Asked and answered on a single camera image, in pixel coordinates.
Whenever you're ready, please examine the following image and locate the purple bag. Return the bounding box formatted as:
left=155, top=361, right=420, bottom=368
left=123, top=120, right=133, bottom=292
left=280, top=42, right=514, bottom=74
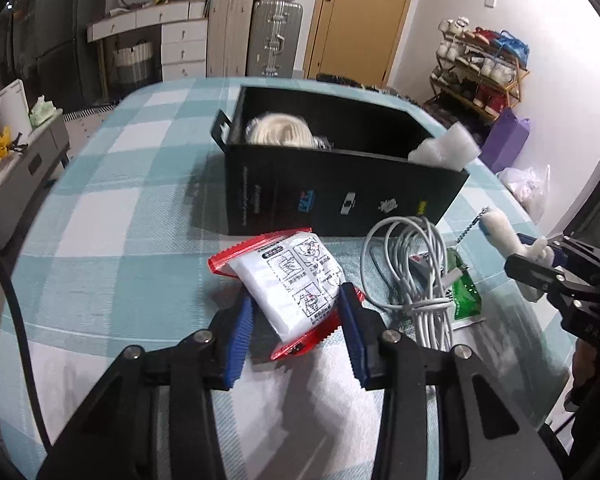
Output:
left=480, top=107, right=531, bottom=173

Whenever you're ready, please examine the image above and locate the green tissue pack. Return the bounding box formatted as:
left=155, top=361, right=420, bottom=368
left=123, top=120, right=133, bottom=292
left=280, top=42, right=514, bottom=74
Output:
left=28, top=96, right=63, bottom=127

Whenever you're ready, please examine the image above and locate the beige suitcase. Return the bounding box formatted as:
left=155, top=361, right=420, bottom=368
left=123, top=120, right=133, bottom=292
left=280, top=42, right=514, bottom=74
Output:
left=206, top=0, right=255, bottom=78

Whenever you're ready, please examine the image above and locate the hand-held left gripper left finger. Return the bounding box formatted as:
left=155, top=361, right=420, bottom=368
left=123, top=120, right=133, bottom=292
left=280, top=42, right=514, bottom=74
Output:
left=35, top=294, right=256, bottom=480

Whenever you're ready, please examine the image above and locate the woven laundry basket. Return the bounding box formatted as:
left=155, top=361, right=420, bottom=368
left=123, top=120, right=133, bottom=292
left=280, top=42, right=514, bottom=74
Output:
left=111, top=40, right=155, bottom=86

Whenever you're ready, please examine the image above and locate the white coiled cable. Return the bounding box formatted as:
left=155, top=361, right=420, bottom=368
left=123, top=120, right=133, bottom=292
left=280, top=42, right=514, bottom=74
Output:
left=360, top=216, right=456, bottom=353

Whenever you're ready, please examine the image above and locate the grey low cabinet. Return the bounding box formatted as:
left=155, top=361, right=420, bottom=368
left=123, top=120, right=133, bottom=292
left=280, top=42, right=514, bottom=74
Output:
left=0, top=110, right=72, bottom=251

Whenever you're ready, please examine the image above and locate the white plastic bag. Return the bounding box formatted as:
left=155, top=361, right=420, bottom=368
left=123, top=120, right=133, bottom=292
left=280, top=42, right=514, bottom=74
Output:
left=497, top=164, right=551, bottom=221

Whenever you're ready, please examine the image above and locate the green packet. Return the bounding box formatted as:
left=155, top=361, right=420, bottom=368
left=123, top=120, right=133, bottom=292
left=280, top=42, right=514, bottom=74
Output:
left=447, top=247, right=486, bottom=331

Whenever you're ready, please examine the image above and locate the dark tall cabinet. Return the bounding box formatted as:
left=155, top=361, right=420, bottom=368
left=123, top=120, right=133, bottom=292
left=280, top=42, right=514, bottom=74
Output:
left=0, top=0, right=38, bottom=92

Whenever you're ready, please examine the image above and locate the black cable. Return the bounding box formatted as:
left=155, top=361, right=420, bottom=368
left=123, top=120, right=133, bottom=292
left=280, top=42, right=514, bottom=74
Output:
left=0, top=225, right=56, bottom=453

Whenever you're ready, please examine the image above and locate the white bin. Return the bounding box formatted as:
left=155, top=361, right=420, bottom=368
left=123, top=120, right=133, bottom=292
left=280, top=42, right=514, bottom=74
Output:
left=0, top=79, right=31, bottom=146

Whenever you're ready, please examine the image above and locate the white desk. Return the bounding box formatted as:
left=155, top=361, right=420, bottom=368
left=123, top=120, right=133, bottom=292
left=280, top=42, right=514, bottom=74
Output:
left=86, top=0, right=209, bottom=106

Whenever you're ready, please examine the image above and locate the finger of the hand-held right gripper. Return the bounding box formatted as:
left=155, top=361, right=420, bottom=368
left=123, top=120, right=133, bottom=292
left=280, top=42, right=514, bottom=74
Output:
left=516, top=232, right=588, bottom=266
left=504, top=254, right=568, bottom=293

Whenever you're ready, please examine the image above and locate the silver suitcase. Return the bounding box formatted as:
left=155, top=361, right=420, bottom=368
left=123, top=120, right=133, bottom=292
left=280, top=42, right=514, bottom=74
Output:
left=245, top=0, right=303, bottom=78

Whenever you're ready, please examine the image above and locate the person's right hand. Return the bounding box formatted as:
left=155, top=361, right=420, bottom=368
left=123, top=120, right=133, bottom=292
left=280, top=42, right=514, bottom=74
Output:
left=564, top=342, right=600, bottom=411

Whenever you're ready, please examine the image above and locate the black cardboard box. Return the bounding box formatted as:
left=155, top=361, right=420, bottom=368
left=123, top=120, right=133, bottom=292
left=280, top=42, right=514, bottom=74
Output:
left=210, top=85, right=470, bottom=237

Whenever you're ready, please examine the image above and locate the patterned floor mat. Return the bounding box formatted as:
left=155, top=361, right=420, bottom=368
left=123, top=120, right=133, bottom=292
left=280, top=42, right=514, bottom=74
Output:
left=62, top=102, right=116, bottom=122

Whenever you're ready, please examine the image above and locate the white drawer cabinet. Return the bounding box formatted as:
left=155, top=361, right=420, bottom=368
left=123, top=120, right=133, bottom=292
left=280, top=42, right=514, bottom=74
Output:
left=160, top=22, right=209, bottom=81

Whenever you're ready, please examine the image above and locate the red and white packet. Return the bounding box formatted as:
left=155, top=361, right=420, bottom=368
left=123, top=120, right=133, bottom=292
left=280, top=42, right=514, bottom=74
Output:
left=208, top=228, right=363, bottom=361

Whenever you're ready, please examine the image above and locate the pile of yellow snack packets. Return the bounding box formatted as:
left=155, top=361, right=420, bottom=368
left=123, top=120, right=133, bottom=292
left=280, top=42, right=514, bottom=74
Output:
left=0, top=127, right=28, bottom=183

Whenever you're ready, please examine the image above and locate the wooden shoe rack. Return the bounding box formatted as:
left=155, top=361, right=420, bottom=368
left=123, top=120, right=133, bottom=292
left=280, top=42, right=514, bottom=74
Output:
left=428, top=27, right=531, bottom=122

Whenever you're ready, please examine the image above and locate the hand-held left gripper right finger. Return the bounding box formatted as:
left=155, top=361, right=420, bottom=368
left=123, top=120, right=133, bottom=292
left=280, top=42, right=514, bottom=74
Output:
left=339, top=282, right=563, bottom=480

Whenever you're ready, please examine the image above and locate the white plush keychain toy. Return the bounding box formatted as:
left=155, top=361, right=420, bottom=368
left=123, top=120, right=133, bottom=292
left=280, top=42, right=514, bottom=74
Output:
left=450, top=207, right=551, bottom=303

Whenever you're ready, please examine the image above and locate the bag of cream laces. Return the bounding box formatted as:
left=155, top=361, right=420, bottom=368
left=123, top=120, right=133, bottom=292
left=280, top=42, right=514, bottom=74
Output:
left=245, top=112, right=315, bottom=149

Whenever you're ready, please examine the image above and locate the teal checked tablecloth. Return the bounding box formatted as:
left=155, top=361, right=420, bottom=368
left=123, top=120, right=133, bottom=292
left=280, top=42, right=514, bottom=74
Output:
left=0, top=77, right=581, bottom=480

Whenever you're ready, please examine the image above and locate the tan wooden door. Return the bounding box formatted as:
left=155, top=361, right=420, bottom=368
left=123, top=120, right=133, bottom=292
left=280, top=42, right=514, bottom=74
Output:
left=302, top=0, right=421, bottom=83

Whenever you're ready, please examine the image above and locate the shoe rack with shoes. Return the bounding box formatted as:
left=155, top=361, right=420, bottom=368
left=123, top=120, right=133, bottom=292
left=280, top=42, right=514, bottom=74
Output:
left=430, top=17, right=530, bottom=116

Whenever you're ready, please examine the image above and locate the white foam wrap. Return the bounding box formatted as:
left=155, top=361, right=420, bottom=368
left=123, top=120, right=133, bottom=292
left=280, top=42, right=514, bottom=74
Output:
left=407, top=122, right=482, bottom=171

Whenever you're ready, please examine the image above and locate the grey refrigerator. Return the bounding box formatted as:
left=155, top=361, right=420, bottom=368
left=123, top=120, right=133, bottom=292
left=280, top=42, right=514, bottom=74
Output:
left=32, top=0, right=112, bottom=106

